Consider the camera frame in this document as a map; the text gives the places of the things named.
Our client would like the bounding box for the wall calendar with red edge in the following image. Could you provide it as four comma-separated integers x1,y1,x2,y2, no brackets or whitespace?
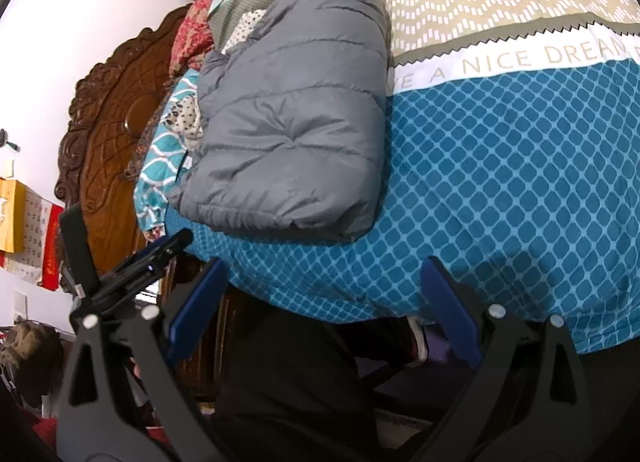
1,189,63,291

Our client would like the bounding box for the carved brown wooden headboard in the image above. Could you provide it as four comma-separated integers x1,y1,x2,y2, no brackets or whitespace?
54,6,188,274

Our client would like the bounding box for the teal white patterned pillow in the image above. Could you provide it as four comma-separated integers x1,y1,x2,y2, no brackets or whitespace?
134,69,203,242

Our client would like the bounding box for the yellow box on wall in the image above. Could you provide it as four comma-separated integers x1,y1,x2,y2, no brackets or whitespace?
0,178,27,253

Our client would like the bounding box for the grey puffer jacket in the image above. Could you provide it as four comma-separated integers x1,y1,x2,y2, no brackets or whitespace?
168,0,390,241

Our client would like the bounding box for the multicolour patterned bed quilt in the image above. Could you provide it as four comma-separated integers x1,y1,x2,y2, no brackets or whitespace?
190,0,639,354

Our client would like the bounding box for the red floral pillow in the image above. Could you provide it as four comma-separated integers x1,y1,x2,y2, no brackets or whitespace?
168,0,214,79

